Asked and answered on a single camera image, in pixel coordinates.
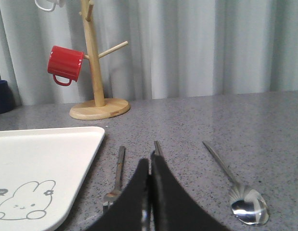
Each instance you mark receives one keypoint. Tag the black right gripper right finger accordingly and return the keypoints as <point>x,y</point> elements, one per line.
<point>173,208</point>

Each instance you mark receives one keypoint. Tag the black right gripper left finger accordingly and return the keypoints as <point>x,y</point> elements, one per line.
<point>130,212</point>

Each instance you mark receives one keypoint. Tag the silver fork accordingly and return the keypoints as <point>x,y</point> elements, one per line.
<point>113,195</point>

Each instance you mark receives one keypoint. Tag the silver chopstick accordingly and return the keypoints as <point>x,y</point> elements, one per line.
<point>158,150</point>

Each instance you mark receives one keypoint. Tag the silver spoon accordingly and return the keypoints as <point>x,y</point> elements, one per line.
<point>246,203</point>

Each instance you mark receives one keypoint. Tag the wooden mug tree stand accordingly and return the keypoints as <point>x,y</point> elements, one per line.
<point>100,107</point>

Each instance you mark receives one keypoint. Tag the beige rabbit serving tray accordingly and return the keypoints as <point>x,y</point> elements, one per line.
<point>41,173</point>

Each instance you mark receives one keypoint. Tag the grey curtain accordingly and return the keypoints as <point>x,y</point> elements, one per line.
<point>176,48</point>

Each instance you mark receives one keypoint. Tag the red ribbed mug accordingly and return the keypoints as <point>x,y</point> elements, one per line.
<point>64,64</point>

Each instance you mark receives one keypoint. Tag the navy blue mug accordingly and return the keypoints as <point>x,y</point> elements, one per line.
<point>7,102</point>

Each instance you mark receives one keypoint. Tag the white hanging mug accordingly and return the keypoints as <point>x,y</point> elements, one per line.
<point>49,5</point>

